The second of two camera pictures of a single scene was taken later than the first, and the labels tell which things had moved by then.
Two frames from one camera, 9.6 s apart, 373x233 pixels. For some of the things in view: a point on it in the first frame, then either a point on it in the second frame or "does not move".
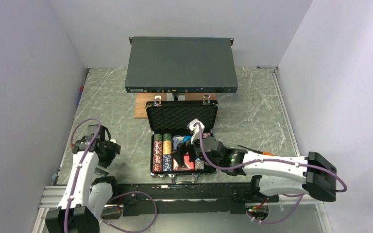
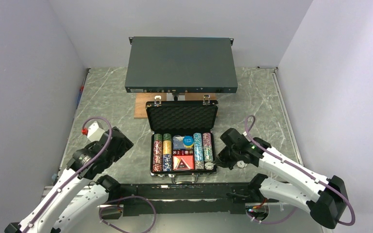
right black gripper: (182, 149) -> (223, 161)
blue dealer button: (186, 138) does not move
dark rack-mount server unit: (181, 65) does not move
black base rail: (182, 198) does not move
